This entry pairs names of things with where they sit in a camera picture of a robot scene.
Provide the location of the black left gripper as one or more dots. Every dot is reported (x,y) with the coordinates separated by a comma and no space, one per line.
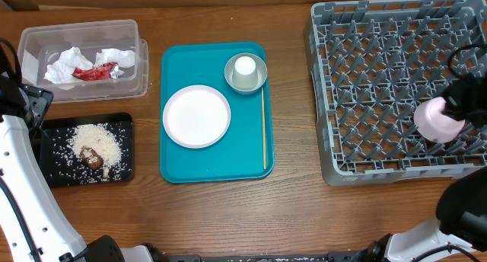
(42,100)

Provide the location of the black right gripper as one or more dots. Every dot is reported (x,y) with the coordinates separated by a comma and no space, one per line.
(457,97)

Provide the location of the white napkin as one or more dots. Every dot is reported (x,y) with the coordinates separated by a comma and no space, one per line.
(124,58)
(60,72)

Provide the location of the white rice pile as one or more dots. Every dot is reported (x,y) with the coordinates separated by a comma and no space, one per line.
(95,138)

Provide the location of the red foil wrapper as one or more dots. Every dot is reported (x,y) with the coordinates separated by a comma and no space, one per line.
(109,70)

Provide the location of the large white plate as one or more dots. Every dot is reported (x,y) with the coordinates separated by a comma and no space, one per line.
(196,116)

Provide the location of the white paper cup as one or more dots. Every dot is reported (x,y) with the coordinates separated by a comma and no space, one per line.
(245,75)

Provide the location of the grey bowl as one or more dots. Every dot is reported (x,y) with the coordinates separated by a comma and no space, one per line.
(262,72)

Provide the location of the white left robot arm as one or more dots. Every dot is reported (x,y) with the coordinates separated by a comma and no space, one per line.
(33,224)

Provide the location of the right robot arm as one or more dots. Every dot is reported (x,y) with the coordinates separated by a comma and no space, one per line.
(459,224)

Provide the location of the clear plastic waste bin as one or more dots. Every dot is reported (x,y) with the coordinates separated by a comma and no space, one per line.
(42,46)

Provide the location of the black food waste tray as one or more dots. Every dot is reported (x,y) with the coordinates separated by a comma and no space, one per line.
(125,140)

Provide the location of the grey dishwasher rack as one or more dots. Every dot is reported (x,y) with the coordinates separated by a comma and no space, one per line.
(372,63)

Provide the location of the wooden chopstick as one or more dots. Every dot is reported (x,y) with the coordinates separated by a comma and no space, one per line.
(264,129)

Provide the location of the teal serving tray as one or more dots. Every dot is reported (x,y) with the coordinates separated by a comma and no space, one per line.
(238,155)

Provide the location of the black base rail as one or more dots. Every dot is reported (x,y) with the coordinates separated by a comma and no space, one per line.
(334,256)

